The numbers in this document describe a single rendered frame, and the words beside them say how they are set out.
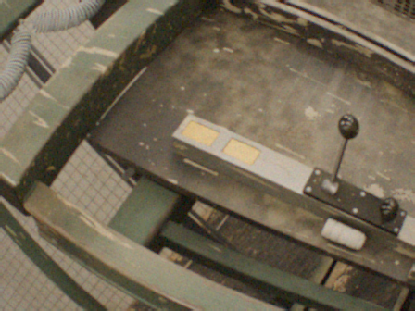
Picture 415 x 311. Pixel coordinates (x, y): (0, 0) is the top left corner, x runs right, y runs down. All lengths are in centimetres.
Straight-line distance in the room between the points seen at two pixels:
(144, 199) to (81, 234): 17
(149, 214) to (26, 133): 26
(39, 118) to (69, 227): 20
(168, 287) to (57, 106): 36
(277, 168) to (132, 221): 24
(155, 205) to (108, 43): 30
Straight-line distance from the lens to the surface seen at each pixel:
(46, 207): 92
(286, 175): 93
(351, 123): 85
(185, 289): 82
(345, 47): 115
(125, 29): 108
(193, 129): 98
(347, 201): 90
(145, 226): 97
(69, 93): 99
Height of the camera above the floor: 183
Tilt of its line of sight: 15 degrees down
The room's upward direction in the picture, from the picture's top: 46 degrees counter-clockwise
